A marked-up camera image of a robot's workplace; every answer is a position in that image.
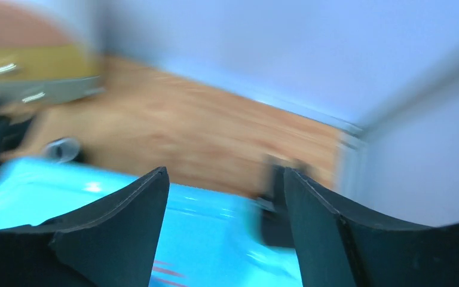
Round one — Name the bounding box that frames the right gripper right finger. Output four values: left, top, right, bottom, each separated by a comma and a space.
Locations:
284, 168, 459, 286

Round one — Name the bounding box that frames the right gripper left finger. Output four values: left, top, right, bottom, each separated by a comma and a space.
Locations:
0, 167, 170, 286

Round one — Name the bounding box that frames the round pastel drawer cabinet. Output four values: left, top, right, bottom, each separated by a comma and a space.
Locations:
0, 0, 104, 103

